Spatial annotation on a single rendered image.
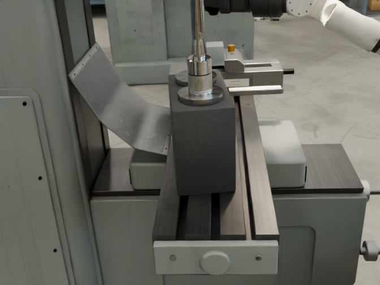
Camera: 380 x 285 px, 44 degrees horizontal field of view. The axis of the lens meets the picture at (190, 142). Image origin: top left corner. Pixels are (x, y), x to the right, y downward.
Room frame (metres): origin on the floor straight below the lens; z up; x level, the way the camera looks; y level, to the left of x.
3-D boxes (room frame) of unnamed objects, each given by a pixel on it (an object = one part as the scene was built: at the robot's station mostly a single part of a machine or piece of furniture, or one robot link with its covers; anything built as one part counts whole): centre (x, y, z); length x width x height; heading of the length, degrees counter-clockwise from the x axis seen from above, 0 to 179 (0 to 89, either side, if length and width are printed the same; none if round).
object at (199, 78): (0.87, -0.03, 1.16); 0.05 x 0.05 x 0.06
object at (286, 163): (1.28, -0.08, 0.79); 0.50 x 0.35 x 0.12; 86
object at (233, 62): (1.42, -0.15, 1.02); 0.12 x 0.06 x 0.04; 178
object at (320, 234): (1.28, -0.11, 0.43); 0.80 x 0.30 x 0.60; 86
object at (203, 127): (0.92, -0.02, 1.03); 0.22 x 0.12 x 0.20; 3
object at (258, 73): (1.43, -0.12, 0.98); 0.35 x 0.15 x 0.11; 88
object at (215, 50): (1.43, -0.09, 1.04); 0.06 x 0.05 x 0.06; 178
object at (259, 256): (1.28, -0.08, 0.89); 1.24 x 0.23 x 0.08; 176
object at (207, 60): (0.87, -0.03, 1.19); 0.05 x 0.05 x 0.01
